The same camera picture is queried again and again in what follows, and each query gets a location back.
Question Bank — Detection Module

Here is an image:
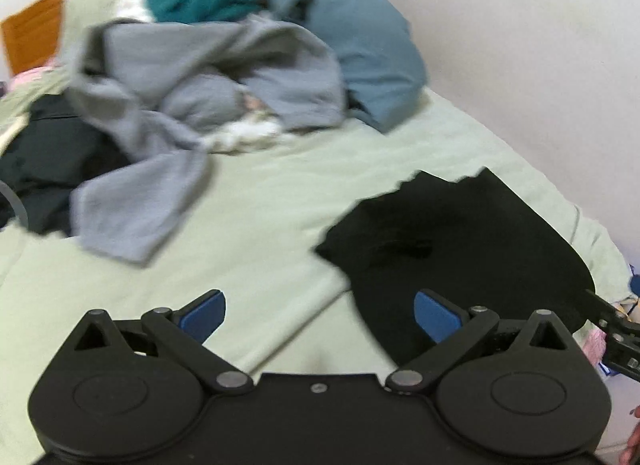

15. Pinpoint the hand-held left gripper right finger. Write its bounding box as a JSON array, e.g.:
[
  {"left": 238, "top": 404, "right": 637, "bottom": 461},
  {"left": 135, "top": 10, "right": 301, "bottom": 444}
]
[{"left": 385, "top": 289, "right": 573, "bottom": 394}]

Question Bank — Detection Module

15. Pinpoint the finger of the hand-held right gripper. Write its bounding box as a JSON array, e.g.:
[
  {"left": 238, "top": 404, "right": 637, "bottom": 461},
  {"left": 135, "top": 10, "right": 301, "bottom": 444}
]
[{"left": 584, "top": 289, "right": 640, "bottom": 341}]

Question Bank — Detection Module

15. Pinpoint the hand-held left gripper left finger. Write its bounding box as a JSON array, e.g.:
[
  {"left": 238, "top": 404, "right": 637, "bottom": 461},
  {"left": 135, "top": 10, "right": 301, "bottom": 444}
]
[{"left": 72, "top": 289, "right": 253, "bottom": 394}]

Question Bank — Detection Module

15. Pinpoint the plain black garment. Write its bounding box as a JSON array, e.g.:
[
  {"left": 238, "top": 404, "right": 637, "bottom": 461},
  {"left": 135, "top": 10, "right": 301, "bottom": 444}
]
[{"left": 314, "top": 168, "right": 597, "bottom": 367}]

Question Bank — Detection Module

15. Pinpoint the person's right hand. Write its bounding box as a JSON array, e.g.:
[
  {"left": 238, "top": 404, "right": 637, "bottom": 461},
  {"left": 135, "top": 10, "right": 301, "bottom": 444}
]
[{"left": 619, "top": 406, "right": 640, "bottom": 465}]

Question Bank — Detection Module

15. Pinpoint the pink frilly cloth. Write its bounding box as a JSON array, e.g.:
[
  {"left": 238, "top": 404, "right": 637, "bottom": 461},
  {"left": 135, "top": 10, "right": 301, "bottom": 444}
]
[{"left": 582, "top": 330, "right": 610, "bottom": 377}]

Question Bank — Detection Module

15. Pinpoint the green bed sheet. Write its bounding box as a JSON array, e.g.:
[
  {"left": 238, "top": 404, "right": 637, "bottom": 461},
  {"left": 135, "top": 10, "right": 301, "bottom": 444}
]
[{"left": 0, "top": 60, "right": 631, "bottom": 465}]

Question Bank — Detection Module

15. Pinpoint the grey hoodie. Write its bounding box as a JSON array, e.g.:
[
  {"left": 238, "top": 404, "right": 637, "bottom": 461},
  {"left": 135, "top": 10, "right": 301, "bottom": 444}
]
[{"left": 65, "top": 20, "right": 347, "bottom": 267}]

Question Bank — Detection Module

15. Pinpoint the dark black jacket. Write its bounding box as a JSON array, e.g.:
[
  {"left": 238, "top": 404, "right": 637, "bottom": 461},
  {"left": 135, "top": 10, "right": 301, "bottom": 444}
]
[{"left": 0, "top": 94, "right": 132, "bottom": 237}]

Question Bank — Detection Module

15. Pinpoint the beige cloth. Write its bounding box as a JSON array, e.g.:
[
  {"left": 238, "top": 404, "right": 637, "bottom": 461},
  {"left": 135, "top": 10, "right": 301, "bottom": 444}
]
[{"left": 0, "top": 112, "right": 31, "bottom": 153}]

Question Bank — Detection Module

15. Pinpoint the blue-grey garment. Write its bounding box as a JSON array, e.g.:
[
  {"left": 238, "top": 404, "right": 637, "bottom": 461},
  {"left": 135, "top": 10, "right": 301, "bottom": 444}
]
[{"left": 267, "top": 0, "right": 432, "bottom": 134}]

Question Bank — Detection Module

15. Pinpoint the green pillow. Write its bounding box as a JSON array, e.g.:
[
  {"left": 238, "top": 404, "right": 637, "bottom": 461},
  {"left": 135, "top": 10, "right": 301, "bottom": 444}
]
[{"left": 60, "top": 0, "right": 132, "bottom": 53}]

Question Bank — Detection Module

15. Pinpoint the wooden headboard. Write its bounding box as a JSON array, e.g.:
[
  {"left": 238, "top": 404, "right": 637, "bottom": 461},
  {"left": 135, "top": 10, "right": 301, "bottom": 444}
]
[{"left": 0, "top": 0, "right": 251, "bottom": 77}]

